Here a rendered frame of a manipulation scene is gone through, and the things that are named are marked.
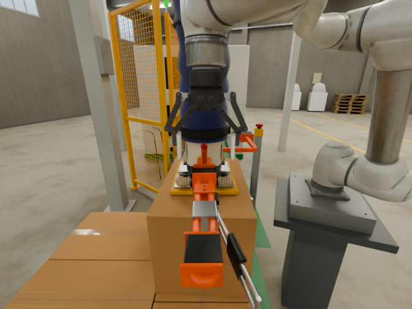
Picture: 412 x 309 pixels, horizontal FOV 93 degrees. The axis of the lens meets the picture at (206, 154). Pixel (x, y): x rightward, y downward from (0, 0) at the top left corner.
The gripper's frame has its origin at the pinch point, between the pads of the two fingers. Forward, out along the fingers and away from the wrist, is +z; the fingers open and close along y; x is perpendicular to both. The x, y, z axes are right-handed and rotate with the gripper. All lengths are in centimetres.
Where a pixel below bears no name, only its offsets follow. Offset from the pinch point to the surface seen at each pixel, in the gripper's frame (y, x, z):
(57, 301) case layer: 61, -8, 68
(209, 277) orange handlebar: -0.7, 24.0, 13.1
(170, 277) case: 15, -11, 58
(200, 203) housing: 1.4, 3.4, 12.5
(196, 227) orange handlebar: 2.1, 12.1, 13.1
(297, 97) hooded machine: -471, -1015, 50
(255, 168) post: -49, -129, 62
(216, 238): -2.1, 16.7, 11.7
